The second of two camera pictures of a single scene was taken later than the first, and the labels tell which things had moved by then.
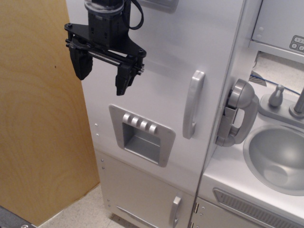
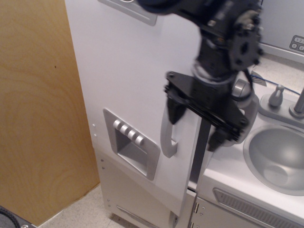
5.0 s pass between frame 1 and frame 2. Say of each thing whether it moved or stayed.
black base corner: stayed
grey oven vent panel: stayed
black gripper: moved
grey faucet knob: stayed
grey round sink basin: stayed
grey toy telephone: stayed
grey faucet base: stayed
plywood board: stayed
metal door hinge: stayed
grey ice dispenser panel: moved
